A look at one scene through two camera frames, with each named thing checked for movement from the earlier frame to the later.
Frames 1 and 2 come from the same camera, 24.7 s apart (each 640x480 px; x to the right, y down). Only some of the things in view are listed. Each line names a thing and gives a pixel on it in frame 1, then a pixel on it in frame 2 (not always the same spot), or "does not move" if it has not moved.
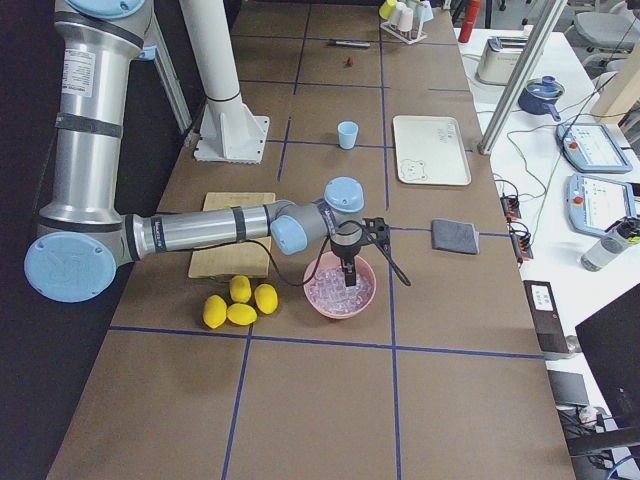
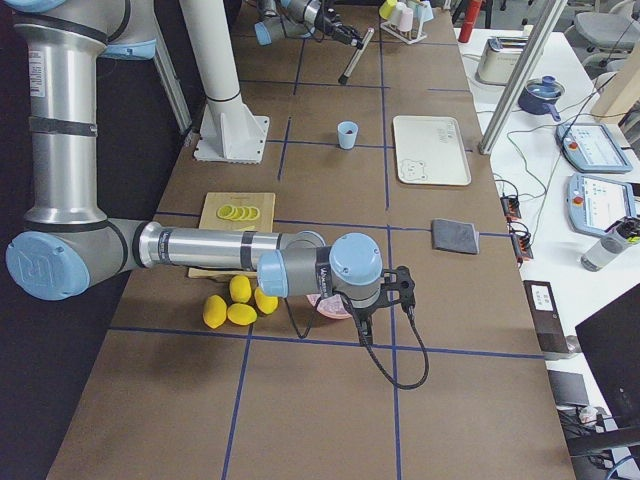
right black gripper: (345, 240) → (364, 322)
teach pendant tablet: (595, 203) does not move
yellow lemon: (241, 314) does not move
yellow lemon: (240, 288) does not move
